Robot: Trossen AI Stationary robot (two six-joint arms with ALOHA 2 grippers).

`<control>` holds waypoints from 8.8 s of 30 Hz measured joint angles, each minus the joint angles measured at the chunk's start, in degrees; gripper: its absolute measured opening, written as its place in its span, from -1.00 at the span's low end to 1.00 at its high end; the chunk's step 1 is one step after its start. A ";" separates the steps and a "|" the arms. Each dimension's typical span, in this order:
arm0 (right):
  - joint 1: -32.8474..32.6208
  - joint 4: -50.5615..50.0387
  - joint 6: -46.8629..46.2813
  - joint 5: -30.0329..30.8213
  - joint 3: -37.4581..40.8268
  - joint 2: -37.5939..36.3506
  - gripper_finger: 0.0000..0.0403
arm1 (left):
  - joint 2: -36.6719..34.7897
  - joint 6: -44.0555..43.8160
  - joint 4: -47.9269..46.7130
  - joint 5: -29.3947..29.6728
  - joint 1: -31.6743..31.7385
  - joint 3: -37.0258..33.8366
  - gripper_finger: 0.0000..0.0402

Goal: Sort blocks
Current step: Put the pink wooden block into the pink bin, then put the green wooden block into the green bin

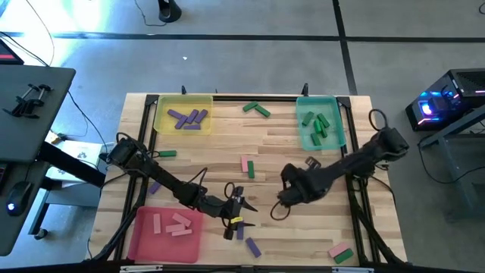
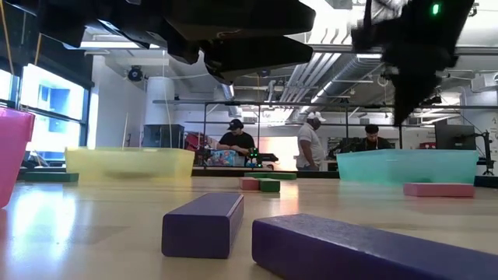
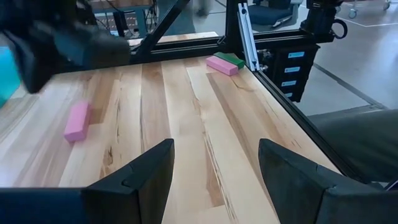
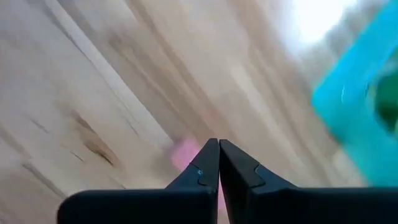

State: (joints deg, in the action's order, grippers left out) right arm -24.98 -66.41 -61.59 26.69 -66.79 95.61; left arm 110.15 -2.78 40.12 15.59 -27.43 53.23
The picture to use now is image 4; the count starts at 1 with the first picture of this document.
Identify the pink wooden block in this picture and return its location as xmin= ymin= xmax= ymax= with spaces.
xmin=169 ymin=138 xmax=229 ymax=220

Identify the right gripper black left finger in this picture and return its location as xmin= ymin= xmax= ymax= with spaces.
xmin=57 ymin=138 xmax=221 ymax=224

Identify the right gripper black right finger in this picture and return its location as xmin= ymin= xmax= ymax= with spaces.
xmin=219 ymin=139 xmax=398 ymax=224

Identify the teal translucent plastic bin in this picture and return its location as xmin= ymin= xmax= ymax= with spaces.
xmin=310 ymin=0 xmax=398 ymax=187

